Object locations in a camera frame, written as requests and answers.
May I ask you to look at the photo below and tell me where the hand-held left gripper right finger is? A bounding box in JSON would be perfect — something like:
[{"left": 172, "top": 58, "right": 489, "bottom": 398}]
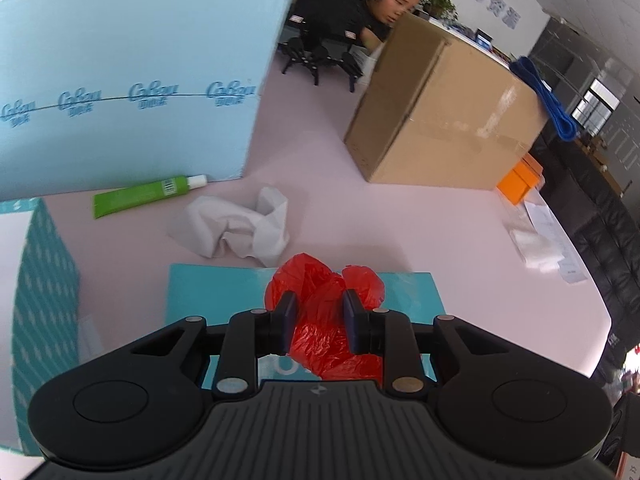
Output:
[{"left": 343, "top": 291, "right": 523, "bottom": 401}]

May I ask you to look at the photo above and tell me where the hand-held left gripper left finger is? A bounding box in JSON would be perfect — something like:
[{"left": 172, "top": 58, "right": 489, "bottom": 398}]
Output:
[{"left": 117, "top": 292, "right": 299, "bottom": 402}]

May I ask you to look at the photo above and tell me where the red plastic bag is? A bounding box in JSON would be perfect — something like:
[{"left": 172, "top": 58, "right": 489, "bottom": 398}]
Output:
[{"left": 265, "top": 253, "right": 386, "bottom": 381}]

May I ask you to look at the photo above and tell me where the pink desktop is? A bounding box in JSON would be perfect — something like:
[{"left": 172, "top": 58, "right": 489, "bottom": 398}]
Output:
[{"left": 0, "top": 35, "right": 615, "bottom": 461}]

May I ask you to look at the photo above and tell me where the crumpled white tissue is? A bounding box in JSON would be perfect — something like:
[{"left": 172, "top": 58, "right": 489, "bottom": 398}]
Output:
[{"left": 166, "top": 186, "right": 291, "bottom": 268}]

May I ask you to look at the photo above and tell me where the green tube with white cap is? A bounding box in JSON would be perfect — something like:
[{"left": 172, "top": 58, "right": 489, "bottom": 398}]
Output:
[{"left": 93, "top": 175, "right": 208, "bottom": 219}]

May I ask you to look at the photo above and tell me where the orange box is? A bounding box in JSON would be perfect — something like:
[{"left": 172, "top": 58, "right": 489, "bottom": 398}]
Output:
[{"left": 496, "top": 152, "right": 545, "bottom": 206}]

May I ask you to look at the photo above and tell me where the white paper sheet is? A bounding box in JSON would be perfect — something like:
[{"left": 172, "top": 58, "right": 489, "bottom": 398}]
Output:
[{"left": 525, "top": 190, "right": 588, "bottom": 283}]

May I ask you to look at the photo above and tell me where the large cardboard box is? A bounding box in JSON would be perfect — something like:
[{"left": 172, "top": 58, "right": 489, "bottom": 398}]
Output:
[{"left": 344, "top": 12, "right": 550, "bottom": 192}]

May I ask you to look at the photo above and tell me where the teal patterned box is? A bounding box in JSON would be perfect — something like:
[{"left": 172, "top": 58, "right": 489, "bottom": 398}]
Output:
[{"left": 0, "top": 197, "right": 82, "bottom": 456}]

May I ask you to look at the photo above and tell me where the black sofa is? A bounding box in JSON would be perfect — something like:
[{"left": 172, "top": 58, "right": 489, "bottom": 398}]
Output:
[{"left": 530, "top": 130, "right": 640, "bottom": 341}]

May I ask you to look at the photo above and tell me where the light blue foam board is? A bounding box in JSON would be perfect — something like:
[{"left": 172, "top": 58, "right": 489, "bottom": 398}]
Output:
[{"left": 0, "top": 0, "right": 296, "bottom": 201}]

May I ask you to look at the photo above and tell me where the green potted plant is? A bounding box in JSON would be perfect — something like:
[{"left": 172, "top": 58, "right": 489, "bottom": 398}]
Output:
[{"left": 422, "top": 0, "right": 458, "bottom": 23}]

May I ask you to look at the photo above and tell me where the window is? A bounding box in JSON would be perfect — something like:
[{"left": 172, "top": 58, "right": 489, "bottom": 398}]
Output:
[{"left": 572, "top": 79, "right": 622, "bottom": 128}]

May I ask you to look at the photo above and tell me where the blue strap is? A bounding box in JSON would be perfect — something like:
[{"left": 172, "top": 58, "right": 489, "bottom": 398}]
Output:
[{"left": 509, "top": 56, "right": 581, "bottom": 141}]

